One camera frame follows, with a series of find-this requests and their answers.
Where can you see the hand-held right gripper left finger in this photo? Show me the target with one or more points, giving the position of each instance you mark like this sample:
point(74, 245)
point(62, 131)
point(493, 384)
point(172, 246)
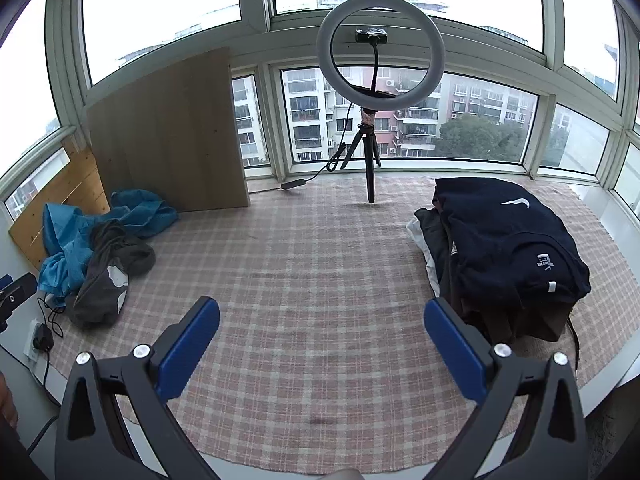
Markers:
point(187, 350)

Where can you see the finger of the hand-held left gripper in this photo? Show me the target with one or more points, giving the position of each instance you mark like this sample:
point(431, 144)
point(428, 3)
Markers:
point(20, 287)

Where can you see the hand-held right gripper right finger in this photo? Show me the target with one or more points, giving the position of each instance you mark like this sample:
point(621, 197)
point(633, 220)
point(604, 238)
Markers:
point(455, 350)

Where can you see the grey daisy print t-shirt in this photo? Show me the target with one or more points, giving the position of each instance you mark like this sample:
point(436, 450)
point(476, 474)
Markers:
point(110, 255)

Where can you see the white power strip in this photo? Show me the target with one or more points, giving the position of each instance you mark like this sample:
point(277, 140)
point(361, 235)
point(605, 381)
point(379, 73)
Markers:
point(31, 347)

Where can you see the blue cloth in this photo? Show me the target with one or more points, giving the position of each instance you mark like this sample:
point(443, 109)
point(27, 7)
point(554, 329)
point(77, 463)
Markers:
point(65, 240)

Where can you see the white garment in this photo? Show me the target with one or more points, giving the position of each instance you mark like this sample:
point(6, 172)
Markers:
point(425, 255)

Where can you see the dark grey garment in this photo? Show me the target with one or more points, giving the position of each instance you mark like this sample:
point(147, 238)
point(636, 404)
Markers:
point(435, 240)

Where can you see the slatted wooden board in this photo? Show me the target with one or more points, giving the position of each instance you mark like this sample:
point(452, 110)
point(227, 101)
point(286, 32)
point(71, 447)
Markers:
point(65, 185)

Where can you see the navy sweatshirt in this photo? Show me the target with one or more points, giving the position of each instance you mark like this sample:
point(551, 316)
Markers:
point(500, 245)

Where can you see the pink plaid blanket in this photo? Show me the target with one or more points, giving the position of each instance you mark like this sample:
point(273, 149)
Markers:
point(310, 270)

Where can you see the large wooden board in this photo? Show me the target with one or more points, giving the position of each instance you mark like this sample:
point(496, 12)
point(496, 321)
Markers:
point(170, 130)

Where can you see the black webcam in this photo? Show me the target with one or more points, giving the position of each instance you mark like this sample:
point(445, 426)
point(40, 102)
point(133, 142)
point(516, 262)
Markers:
point(371, 36)

